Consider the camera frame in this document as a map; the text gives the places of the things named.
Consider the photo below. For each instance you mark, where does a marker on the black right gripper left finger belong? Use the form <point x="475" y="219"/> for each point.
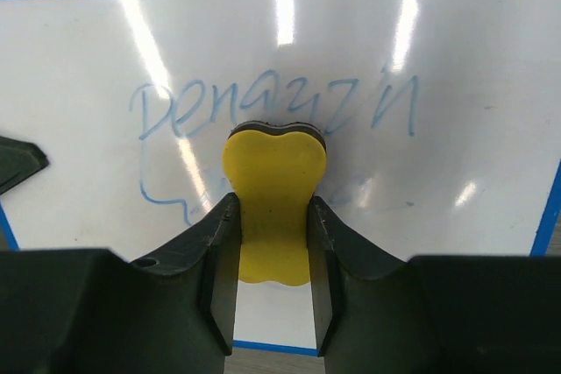
<point x="89" y="311"/>

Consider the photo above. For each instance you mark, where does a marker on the yellow bone-shaped eraser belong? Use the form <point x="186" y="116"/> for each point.
<point x="274" y="171"/>

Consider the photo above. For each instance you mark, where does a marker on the blue framed whiteboard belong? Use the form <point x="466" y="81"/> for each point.
<point x="441" y="117"/>

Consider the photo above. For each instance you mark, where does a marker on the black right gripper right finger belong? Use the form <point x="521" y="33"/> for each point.
<point x="375" y="313"/>

